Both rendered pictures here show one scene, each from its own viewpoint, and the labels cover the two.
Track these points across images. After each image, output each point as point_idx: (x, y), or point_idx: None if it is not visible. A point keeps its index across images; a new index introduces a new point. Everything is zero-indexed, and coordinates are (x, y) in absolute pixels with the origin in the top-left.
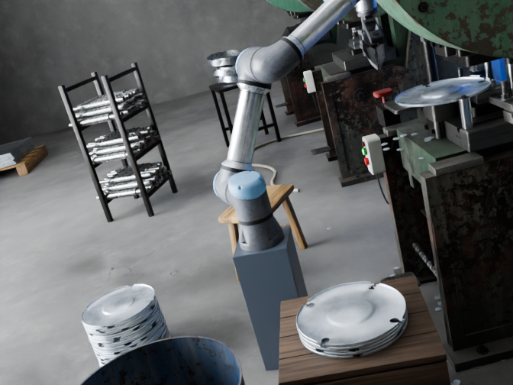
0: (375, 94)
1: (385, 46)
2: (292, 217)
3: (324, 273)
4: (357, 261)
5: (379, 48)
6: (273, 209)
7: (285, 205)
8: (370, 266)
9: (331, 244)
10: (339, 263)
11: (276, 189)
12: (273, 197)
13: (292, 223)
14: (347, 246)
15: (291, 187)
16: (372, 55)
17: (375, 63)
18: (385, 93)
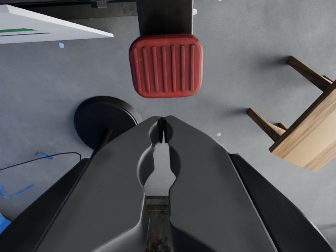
0: (203, 52)
1: (30, 221)
2: (268, 125)
3: (251, 51)
4: (215, 60)
5: (116, 215)
6: (320, 99)
7: (280, 134)
8: (207, 44)
9: (226, 104)
10: (232, 64)
11: (293, 150)
12: (308, 129)
13: (267, 122)
14: (214, 94)
15: (276, 147)
16: (196, 169)
17: (184, 128)
18: (163, 35)
